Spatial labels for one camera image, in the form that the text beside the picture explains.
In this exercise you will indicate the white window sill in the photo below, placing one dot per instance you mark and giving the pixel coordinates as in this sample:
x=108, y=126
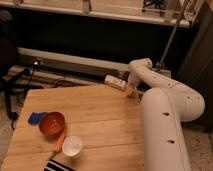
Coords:
x=161, y=12

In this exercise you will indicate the black office chair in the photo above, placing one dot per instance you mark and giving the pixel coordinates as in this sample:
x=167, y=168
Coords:
x=9, y=55

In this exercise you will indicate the orange carrot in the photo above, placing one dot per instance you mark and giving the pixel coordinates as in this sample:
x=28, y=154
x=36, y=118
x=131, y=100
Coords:
x=58, y=143

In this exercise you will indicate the red bowl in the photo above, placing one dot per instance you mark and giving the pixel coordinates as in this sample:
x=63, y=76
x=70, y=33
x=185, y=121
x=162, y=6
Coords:
x=52, y=123

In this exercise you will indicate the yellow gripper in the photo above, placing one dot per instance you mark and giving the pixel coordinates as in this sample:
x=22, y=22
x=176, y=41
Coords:
x=131, y=92

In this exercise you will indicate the metal pole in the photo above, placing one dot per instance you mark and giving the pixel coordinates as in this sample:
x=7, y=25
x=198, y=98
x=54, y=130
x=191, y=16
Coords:
x=159, y=65

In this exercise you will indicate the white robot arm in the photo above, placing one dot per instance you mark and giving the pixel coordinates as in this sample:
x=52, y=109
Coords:
x=163, y=108

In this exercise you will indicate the black white striped cloth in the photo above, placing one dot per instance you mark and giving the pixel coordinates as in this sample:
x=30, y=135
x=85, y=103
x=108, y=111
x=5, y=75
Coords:
x=53, y=165

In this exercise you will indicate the white cup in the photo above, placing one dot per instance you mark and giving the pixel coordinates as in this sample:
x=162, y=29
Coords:
x=72, y=146

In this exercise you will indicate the grey baseboard heater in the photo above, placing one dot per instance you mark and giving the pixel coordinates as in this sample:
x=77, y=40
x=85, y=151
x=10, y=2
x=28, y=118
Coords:
x=70, y=63

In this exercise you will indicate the blue sponge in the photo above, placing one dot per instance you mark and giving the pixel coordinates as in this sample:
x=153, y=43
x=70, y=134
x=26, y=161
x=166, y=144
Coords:
x=36, y=117

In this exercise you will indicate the wooden table board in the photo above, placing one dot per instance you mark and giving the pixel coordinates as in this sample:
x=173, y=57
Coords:
x=105, y=119

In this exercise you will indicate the black tripod stand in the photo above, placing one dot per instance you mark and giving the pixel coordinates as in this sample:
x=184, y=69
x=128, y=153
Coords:
x=8, y=86

